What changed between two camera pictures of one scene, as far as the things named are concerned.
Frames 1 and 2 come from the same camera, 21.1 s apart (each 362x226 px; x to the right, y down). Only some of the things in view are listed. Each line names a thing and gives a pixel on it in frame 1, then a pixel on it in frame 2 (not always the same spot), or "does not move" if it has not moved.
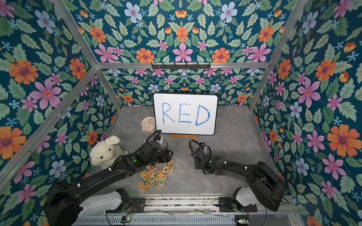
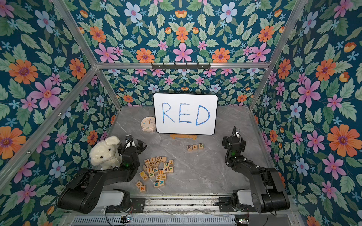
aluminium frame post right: (298, 9) does not move
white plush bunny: (103, 152) does not move
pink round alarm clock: (148, 124) does not move
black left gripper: (165, 155) to (139, 148)
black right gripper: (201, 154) to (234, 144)
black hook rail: (180, 67) does not move
